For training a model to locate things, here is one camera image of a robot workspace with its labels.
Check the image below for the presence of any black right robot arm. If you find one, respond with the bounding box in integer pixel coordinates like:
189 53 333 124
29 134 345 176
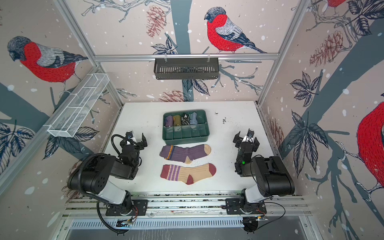
233 130 295 214

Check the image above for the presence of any white mesh wall shelf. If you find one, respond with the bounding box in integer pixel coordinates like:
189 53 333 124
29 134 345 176
48 73 110 138

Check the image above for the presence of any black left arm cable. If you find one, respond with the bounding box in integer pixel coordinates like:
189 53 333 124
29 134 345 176
96 200 130 235

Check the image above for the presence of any green compartment tray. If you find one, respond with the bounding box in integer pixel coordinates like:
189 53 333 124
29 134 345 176
162 109 210 145

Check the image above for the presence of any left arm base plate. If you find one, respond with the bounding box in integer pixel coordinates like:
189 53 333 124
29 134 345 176
106 200 148 217

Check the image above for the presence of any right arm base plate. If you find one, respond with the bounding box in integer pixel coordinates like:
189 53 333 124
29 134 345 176
225 198 267 215

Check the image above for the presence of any rolled blue grey sock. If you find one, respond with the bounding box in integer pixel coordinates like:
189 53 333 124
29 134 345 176
189 112 198 125

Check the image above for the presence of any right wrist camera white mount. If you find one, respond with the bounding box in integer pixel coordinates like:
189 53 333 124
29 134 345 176
242 135 253 144

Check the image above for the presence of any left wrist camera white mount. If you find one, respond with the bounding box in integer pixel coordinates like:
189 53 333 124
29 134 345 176
125 131 137 145

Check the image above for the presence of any aluminium horizontal frame bar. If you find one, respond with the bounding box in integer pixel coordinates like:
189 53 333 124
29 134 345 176
94 53 280 63

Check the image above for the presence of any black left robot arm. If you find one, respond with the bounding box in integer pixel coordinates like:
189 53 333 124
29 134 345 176
67 131 148 216

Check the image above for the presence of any rolled black white sock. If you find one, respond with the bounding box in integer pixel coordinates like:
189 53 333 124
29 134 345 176
182 114 190 126

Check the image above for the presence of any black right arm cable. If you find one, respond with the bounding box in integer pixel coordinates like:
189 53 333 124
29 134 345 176
249 201 287 232

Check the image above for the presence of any rolled purple sock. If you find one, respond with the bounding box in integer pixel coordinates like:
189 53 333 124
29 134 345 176
165 116 174 128

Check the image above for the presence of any beige maroon striped sock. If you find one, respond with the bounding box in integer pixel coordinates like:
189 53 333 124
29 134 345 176
160 163 217 185

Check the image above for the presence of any black hanging wire basket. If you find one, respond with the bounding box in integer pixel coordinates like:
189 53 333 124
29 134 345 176
154 58 220 80

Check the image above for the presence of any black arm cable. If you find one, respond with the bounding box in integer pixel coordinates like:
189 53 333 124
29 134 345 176
249 201 287 232
96 200 130 235

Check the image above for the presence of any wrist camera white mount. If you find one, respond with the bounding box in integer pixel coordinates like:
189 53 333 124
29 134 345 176
125 131 137 145
242 135 253 144

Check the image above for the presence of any purple striped sock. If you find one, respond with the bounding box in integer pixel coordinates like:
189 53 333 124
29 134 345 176
159 145 212 164

